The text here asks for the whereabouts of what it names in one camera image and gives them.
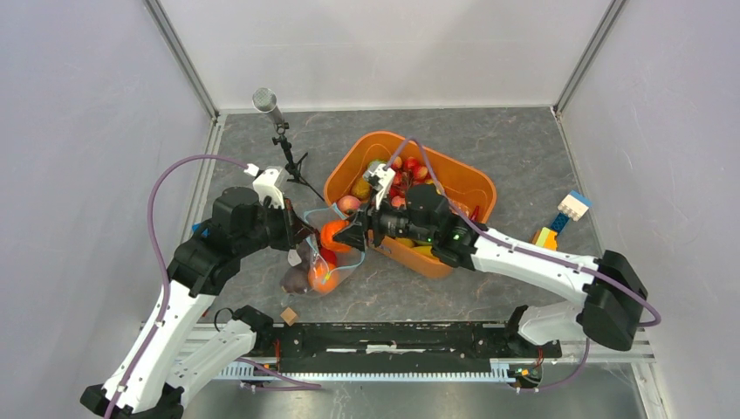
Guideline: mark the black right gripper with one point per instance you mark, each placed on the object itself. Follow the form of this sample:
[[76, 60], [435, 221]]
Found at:
[[353, 235]]

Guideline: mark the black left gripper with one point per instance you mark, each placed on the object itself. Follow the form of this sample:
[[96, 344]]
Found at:
[[294, 230]]

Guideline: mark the red strawberry toy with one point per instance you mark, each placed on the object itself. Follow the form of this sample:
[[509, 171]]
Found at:
[[328, 256]]

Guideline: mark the clear zip top bag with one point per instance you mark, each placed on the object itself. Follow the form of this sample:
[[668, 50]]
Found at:
[[306, 255]]

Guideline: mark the dark purple mangosteen toy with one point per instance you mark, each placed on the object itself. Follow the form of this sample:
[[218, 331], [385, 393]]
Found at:
[[295, 281]]

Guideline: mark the orange fruit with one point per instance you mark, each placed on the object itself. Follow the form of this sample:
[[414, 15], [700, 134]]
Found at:
[[323, 278]]

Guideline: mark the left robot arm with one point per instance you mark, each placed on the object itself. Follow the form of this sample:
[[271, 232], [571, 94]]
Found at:
[[149, 383]]

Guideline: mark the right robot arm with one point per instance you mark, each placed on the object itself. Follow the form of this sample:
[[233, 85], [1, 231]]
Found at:
[[603, 297]]

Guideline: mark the pink peach toy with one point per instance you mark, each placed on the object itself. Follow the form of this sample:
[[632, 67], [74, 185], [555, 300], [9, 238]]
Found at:
[[348, 205]]

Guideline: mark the brown kiwi toy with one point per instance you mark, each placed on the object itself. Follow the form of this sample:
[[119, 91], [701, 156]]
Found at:
[[361, 189]]

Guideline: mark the orange plastic bin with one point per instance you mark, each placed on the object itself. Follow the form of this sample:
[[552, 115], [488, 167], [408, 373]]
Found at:
[[462, 183]]

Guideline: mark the lychee cluster toy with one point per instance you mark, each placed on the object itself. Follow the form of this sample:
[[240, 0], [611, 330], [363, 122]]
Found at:
[[409, 172]]

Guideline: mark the small wooden cube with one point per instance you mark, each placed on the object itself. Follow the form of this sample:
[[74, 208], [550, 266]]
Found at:
[[289, 316]]

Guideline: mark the black tripod microphone stand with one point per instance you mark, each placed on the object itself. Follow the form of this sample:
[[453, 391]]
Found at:
[[265, 102]]

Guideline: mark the orange yellow green block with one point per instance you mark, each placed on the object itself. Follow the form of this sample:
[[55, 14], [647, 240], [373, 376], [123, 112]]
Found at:
[[546, 238]]

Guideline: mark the white blue block stack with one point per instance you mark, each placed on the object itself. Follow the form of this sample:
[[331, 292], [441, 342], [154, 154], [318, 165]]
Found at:
[[573, 207]]

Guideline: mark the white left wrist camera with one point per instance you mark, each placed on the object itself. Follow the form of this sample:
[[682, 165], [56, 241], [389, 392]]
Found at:
[[268, 183]]

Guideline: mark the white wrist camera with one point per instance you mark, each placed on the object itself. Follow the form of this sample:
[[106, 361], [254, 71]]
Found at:
[[381, 178], [268, 183]]

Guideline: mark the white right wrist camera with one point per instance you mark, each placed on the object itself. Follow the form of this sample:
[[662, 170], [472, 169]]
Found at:
[[381, 178]]

